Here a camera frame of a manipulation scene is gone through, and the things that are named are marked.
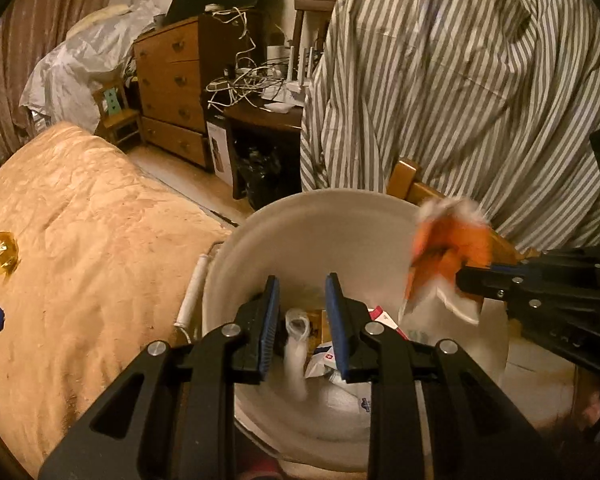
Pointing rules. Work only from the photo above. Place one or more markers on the white cardboard box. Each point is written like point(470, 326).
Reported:
point(220, 152)

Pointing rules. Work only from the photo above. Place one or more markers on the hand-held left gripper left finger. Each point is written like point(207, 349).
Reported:
point(269, 330)

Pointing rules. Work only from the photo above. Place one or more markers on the white plastic sheet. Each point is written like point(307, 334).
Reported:
point(80, 70)

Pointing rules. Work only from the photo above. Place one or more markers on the orange fleece blanket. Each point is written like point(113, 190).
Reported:
point(105, 260)

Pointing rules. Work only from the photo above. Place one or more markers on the wooden chair back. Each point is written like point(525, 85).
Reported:
point(315, 0)

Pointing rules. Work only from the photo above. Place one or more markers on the brown striped curtain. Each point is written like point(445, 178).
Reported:
point(30, 35)

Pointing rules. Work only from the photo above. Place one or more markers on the white packet with blue print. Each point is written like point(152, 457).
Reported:
point(357, 400)

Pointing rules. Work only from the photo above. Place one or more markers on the red and white packet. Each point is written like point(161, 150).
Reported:
point(325, 355)

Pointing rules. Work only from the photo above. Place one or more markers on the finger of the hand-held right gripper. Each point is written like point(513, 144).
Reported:
point(490, 294)
point(495, 272)

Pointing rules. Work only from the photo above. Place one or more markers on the grey striped cloth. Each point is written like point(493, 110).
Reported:
point(455, 85)

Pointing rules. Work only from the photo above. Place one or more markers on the orange snack wrapper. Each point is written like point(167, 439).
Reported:
point(452, 245)

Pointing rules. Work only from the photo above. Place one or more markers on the gold foil wrapper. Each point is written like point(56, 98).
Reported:
point(6, 252)

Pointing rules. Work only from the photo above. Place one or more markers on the wooden chest of drawers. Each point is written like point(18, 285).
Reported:
point(170, 85)

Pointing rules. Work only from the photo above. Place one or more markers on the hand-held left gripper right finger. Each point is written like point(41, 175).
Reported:
point(337, 330)

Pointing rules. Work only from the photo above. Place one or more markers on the white plastic bucket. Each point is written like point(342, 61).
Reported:
point(330, 230)

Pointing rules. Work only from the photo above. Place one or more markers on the small wooden chair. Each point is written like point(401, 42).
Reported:
point(122, 120)

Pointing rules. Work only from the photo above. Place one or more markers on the clear plastic wrapper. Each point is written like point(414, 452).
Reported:
point(296, 355)

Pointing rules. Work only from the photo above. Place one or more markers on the white router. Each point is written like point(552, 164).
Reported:
point(292, 92)

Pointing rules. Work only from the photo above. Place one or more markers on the black plastic bag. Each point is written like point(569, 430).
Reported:
point(270, 175)

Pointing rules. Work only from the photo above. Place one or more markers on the dark wooden side table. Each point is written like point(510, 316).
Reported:
point(265, 120)

